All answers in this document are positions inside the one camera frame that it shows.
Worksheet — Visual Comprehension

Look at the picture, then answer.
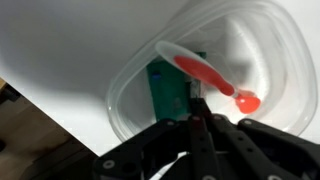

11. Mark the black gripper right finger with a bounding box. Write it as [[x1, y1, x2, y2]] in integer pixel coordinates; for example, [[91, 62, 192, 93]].
[[199, 98, 320, 180]]

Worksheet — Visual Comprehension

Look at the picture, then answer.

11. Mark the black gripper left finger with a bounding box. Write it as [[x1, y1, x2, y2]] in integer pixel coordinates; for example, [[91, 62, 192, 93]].
[[93, 98, 214, 180]]

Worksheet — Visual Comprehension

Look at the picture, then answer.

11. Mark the red baby spoon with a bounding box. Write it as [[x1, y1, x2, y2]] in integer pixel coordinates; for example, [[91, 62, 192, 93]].
[[154, 40, 262, 115]]

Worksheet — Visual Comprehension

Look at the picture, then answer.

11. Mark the clear plastic lunch box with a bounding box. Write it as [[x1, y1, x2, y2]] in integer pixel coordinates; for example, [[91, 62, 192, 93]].
[[105, 0, 318, 143]]

